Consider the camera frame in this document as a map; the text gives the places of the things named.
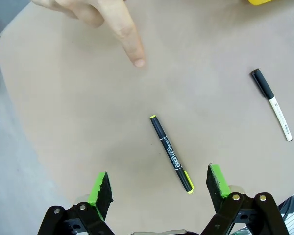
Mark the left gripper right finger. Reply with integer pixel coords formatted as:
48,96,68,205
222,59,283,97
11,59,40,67
200,165,289,235

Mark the white marker with black cap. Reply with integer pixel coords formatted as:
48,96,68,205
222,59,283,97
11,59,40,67
250,68,294,142

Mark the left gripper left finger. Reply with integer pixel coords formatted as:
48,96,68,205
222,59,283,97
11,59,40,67
36,171,116,235

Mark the yellow plastic shopping basket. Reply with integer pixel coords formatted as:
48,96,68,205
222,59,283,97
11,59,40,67
246,0,276,6

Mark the person's right hand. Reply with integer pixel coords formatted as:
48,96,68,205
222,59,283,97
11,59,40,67
30,0,147,68

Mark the black highlighter with yellow caps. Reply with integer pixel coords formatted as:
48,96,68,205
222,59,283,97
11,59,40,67
149,114,195,195

